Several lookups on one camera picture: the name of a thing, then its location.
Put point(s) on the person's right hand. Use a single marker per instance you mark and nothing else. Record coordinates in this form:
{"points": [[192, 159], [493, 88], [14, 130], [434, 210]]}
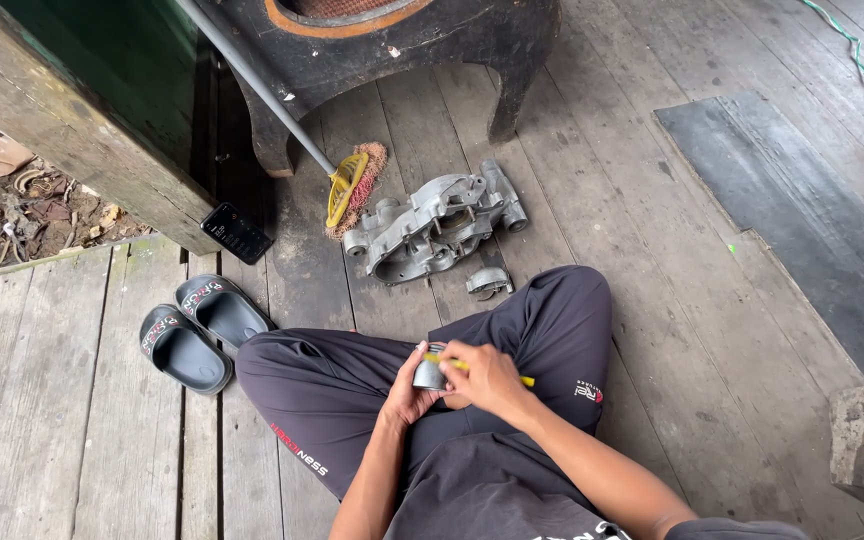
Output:
{"points": [[488, 379]]}

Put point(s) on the small grey metal cylinder part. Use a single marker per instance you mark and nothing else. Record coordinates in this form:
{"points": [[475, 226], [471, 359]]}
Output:
{"points": [[429, 372]]}

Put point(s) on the heap of scrap debris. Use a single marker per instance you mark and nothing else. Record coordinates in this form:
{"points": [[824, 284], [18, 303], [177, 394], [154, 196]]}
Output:
{"points": [[27, 202]]}

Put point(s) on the black rubber mat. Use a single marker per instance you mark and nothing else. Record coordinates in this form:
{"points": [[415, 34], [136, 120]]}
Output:
{"points": [[799, 225]]}

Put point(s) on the person's right fingers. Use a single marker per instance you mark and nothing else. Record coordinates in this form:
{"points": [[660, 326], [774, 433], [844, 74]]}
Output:
{"points": [[456, 367]]}

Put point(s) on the broom with yellow head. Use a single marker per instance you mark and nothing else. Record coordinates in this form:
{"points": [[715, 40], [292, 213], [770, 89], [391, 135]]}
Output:
{"points": [[297, 127]]}

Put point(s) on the black smartphone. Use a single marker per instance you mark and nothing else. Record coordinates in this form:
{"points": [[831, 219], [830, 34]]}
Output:
{"points": [[236, 233]]}

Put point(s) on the small grey metal cover part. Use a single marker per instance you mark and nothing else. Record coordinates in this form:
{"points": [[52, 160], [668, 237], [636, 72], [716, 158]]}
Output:
{"points": [[489, 282]]}

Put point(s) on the person's dark grey trousers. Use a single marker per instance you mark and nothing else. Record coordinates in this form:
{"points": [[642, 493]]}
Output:
{"points": [[342, 405]]}

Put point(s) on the black slide sandal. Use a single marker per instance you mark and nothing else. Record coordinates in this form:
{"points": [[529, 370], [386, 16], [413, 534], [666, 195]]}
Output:
{"points": [[184, 351], [223, 309]]}

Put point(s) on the person's left hand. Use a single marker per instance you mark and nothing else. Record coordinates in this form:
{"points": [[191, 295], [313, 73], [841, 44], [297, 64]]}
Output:
{"points": [[402, 396]]}

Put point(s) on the grey metal engine crankcase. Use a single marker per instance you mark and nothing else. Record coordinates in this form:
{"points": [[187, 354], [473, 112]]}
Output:
{"points": [[436, 223]]}

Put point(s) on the green wooden post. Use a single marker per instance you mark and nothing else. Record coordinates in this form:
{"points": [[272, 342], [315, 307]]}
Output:
{"points": [[94, 105]]}

